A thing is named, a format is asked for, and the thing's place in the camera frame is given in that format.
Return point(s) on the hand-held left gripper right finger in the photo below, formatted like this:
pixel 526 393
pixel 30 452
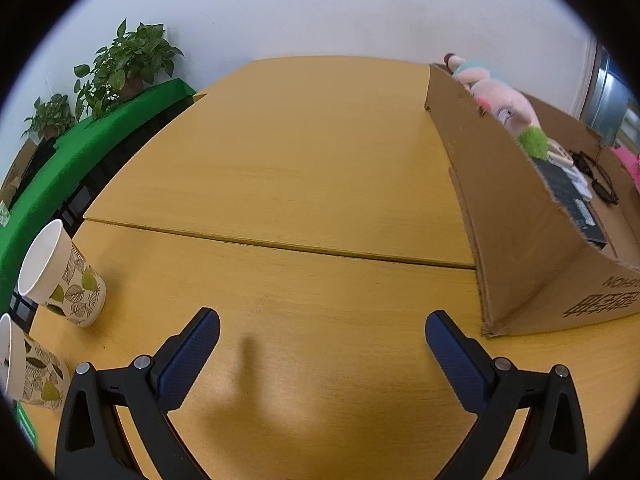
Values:
pixel 452 355

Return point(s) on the black sunglasses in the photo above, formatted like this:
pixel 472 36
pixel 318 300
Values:
pixel 602 180

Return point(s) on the teal and pink plush toy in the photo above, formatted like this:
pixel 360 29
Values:
pixel 515 107

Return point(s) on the glass door with metal frame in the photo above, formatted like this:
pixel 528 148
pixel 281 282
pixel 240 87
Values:
pixel 607 90

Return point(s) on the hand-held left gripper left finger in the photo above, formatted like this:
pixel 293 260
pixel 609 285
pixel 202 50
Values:
pixel 187 360

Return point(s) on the brown carton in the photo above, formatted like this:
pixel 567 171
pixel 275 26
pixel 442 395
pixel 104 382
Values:
pixel 17 170

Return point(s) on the brown cardboard box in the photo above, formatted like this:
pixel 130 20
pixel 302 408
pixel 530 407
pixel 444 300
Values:
pixel 500 200

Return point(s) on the small potted green plant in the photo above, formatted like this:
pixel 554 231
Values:
pixel 52 115

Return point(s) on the large potted green plant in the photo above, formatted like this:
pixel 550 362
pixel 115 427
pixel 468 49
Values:
pixel 130 60

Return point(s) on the wooden desktop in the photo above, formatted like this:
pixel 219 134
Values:
pixel 300 185

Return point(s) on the leaf print paper cup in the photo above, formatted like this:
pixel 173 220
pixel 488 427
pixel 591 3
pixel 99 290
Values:
pixel 75 285
pixel 35 375

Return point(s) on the black product box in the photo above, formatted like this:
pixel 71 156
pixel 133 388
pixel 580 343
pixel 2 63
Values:
pixel 560 185

